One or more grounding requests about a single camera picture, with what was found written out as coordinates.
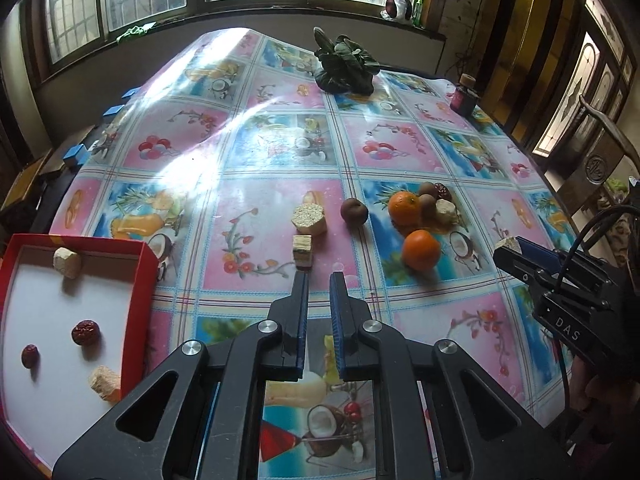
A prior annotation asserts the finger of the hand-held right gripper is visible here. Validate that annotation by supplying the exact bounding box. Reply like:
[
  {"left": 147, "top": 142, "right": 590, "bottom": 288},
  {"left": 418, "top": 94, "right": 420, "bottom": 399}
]
[
  {"left": 515, "top": 236, "right": 610, "bottom": 288},
  {"left": 493, "top": 247, "right": 557, "bottom": 292}
]

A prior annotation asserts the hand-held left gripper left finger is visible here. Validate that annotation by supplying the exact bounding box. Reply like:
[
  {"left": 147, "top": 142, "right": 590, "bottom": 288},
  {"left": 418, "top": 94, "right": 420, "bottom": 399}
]
[{"left": 51, "top": 271, "right": 310, "bottom": 480}]

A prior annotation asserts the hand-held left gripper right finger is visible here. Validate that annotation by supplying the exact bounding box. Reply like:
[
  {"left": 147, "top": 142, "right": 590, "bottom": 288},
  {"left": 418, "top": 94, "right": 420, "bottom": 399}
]
[{"left": 330, "top": 271, "right": 581, "bottom": 480}]

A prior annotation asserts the layered beige snack cube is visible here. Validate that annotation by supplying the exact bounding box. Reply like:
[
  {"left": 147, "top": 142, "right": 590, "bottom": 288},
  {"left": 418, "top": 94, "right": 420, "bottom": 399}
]
[{"left": 292, "top": 234, "right": 316, "bottom": 270}]

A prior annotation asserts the orange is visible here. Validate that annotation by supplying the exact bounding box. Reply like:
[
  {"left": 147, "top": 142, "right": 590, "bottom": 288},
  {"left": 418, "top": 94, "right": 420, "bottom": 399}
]
[
  {"left": 387, "top": 191, "right": 423, "bottom": 227},
  {"left": 401, "top": 229, "right": 443, "bottom": 271}
]

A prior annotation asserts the round beige snack chunk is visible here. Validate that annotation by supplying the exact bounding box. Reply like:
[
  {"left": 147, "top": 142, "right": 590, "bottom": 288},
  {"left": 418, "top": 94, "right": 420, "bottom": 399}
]
[{"left": 291, "top": 202, "right": 328, "bottom": 236}]

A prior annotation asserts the brown round fruit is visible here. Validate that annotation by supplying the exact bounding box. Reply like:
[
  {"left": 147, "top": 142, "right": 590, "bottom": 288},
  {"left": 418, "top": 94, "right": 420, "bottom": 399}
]
[{"left": 340, "top": 198, "right": 370, "bottom": 224}]

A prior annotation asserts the red tray with white inside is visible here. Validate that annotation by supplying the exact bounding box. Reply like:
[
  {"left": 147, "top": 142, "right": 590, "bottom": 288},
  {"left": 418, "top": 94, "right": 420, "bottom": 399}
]
[{"left": 0, "top": 232, "right": 159, "bottom": 467}]

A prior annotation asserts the carved wooden chair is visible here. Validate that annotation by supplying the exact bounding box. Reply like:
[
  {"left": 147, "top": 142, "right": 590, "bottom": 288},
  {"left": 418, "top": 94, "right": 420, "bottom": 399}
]
[{"left": 542, "top": 95, "right": 640, "bottom": 221}]

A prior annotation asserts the fruit print plastic tablecloth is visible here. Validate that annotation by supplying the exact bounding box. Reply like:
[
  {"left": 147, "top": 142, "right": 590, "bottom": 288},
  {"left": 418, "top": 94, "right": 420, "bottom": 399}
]
[{"left": 47, "top": 27, "right": 596, "bottom": 480}]

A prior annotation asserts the wooden door with patterned glass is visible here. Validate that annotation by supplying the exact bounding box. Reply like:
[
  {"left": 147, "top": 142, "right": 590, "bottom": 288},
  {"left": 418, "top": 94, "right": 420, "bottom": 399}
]
[{"left": 531, "top": 0, "right": 637, "bottom": 161}]

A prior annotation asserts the dark red jar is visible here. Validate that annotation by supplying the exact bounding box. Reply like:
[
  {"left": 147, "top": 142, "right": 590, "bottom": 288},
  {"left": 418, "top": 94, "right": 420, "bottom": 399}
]
[{"left": 449, "top": 74, "right": 480, "bottom": 117}]

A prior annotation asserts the group of blue tiles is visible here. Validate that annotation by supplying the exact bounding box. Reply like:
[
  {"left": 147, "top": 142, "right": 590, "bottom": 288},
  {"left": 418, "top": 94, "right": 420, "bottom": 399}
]
[{"left": 62, "top": 87, "right": 141, "bottom": 168}]

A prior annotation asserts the round object on windowsill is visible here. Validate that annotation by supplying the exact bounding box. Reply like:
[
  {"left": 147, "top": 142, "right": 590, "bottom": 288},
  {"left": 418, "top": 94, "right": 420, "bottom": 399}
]
[{"left": 382, "top": 0, "right": 413, "bottom": 23}]

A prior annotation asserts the green cloth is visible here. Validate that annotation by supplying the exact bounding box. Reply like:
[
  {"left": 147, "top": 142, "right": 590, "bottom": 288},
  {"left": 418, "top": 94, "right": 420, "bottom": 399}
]
[{"left": 116, "top": 22, "right": 157, "bottom": 43}]

